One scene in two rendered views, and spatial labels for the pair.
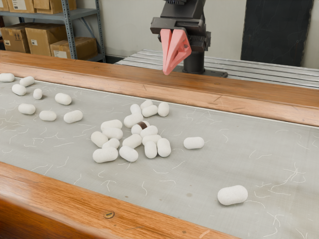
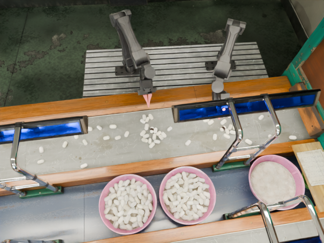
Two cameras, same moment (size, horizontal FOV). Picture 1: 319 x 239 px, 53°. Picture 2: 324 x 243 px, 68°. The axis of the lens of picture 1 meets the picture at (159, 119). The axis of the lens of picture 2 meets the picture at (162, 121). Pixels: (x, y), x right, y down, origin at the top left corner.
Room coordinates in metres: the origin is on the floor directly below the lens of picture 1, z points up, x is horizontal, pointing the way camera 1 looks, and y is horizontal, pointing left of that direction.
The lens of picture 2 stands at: (-0.01, 0.32, 1.93)
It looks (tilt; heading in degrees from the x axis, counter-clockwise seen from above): 63 degrees down; 323
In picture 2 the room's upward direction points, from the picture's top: 2 degrees clockwise
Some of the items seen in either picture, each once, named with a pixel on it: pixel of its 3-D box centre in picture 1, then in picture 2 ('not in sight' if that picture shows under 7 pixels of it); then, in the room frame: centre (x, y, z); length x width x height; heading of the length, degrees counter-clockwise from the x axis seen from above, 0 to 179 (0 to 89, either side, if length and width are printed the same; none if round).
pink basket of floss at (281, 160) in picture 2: not in sight; (272, 182); (-0.11, -0.31, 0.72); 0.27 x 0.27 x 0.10
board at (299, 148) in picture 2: not in sight; (318, 174); (-0.21, -0.51, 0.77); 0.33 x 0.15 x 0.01; 153
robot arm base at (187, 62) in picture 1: (193, 62); (129, 66); (0.93, -0.11, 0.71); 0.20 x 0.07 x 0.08; 60
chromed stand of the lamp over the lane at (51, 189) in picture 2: not in sight; (23, 164); (0.58, 0.62, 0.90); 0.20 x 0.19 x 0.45; 63
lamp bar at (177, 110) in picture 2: not in sight; (246, 102); (0.21, -0.28, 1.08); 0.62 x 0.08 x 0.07; 63
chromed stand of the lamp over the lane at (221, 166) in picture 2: not in sight; (237, 137); (0.14, -0.24, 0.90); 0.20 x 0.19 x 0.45; 63
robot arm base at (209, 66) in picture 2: not in sight; (222, 61); (0.63, -0.63, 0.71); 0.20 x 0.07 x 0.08; 60
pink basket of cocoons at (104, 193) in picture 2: not in sight; (128, 204); (0.21, 0.33, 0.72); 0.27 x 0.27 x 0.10
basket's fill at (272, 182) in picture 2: not in sight; (271, 183); (-0.11, -0.31, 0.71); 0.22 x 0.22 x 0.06
